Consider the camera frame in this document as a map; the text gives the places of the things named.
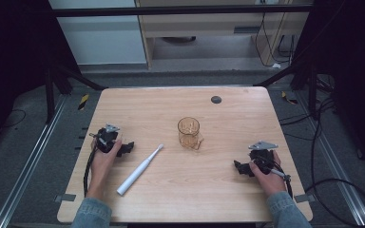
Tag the dark curtain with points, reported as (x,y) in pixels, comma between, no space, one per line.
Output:
(12,57)
(355,63)

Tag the amber transparent cup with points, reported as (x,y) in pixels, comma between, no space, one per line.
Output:
(189,134)

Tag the black horizontal frame bar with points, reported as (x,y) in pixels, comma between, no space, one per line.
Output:
(171,10)

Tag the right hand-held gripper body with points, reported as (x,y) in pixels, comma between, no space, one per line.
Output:
(262,156)

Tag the grey metal table bracket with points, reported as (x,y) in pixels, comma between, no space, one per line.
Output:
(65,198)
(304,198)

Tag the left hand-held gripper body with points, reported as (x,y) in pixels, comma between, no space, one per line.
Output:
(107,138)

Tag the black metal stand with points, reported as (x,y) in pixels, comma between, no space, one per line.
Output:
(50,95)
(312,91)

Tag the white electric toothbrush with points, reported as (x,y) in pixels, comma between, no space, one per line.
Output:
(138,172)

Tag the person's right hand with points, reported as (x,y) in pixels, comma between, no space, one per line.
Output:
(271,183)

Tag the yellow black striped tape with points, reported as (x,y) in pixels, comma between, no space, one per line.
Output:
(83,102)
(289,98)

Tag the white cabinet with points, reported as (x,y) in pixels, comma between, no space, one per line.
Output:
(101,41)

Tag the white plug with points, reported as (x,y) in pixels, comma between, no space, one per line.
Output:
(276,66)

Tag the person's left hand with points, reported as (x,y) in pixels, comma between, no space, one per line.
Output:
(100,167)

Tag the grey round table grommet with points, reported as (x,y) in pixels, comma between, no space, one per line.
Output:
(216,99)

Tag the aluminium floor rail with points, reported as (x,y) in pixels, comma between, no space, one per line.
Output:
(336,164)
(28,161)

